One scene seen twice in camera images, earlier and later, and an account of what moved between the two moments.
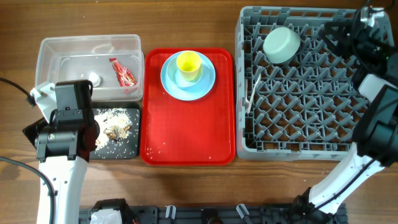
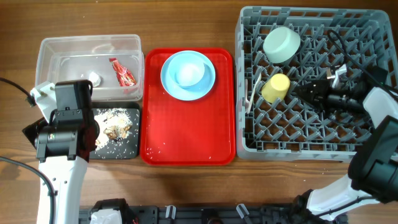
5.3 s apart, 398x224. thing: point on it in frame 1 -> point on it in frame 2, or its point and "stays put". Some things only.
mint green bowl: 280,44 stays put
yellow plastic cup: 189,63 -> 276,88
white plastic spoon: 247,106 stays put
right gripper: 350,42 -> 318,95
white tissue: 94,78 stays put
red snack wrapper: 124,76 stays put
